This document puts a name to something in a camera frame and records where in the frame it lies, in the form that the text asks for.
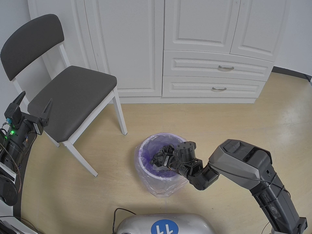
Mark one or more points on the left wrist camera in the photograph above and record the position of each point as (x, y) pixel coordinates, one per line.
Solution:
(13, 114)

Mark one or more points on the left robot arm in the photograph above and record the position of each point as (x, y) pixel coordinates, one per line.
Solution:
(7, 191)

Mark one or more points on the white wardrobe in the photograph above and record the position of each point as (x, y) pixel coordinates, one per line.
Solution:
(195, 21)

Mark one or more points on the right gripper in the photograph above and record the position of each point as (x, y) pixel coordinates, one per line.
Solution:
(171, 161)

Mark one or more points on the white trash bin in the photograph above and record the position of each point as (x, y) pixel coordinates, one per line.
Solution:
(147, 173)

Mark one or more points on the black plastic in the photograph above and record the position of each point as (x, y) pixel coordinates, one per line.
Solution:
(160, 156)

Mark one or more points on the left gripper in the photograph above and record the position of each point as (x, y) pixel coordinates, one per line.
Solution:
(26, 130)

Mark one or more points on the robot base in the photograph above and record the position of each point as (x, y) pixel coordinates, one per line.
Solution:
(165, 222)

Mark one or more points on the white chair dark grey seat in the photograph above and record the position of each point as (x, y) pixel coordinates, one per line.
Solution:
(73, 99)

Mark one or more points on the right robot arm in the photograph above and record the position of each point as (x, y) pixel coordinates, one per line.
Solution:
(246, 162)

